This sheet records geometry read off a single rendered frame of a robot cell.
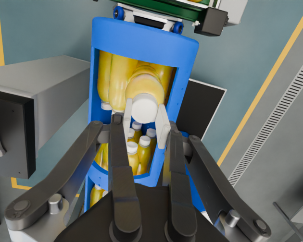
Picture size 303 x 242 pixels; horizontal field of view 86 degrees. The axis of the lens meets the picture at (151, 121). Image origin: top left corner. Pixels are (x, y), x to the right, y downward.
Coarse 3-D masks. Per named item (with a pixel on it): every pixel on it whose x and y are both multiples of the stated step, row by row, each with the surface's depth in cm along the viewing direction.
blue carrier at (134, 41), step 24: (96, 24) 36; (120, 24) 32; (96, 48) 46; (120, 48) 33; (144, 48) 33; (168, 48) 34; (192, 48) 38; (96, 72) 50; (96, 96) 54; (96, 120) 59; (96, 168) 50
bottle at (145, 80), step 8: (136, 72) 33; (144, 72) 31; (152, 72) 33; (136, 80) 27; (144, 80) 26; (152, 80) 27; (160, 80) 33; (128, 88) 27; (136, 88) 25; (144, 88) 25; (152, 88) 25; (160, 88) 27; (128, 96) 26; (136, 96) 24; (152, 96) 24; (160, 96) 26
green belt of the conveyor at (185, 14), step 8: (112, 0) 59; (120, 0) 58; (128, 0) 57; (136, 0) 57; (144, 0) 57; (152, 0) 57; (160, 0) 57; (208, 0) 57; (144, 8) 59; (152, 8) 59; (160, 8) 58; (168, 8) 58; (176, 8) 58; (184, 8) 58; (192, 8) 58; (176, 16) 61; (184, 16) 61; (192, 16) 60
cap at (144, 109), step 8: (144, 96) 23; (136, 104) 22; (144, 104) 22; (152, 104) 22; (136, 112) 23; (144, 112) 23; (152, 112) 23; (136, 120) 23; (144, 120) 23; (152, 120) 24
